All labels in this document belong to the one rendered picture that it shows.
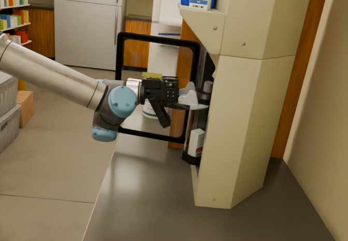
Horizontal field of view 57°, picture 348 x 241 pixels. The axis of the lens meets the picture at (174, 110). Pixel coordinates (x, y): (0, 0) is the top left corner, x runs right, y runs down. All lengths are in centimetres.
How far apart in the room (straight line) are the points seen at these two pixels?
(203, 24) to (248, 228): 58
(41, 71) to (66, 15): 519
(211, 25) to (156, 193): 55
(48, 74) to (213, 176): 54
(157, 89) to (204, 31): 26
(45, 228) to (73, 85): 166
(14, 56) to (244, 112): 59
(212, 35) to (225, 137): 29
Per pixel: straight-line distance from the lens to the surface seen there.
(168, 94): 98
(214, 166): 96
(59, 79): 82
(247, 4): 83
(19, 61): 83
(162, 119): 101
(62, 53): 612
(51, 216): 246
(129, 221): 95
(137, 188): 107
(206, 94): 97
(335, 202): 114
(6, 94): 318
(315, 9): 129
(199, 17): 82
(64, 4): 598
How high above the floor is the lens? 156
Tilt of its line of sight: 21 degrees down
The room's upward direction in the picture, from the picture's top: 7 degrees clockwise
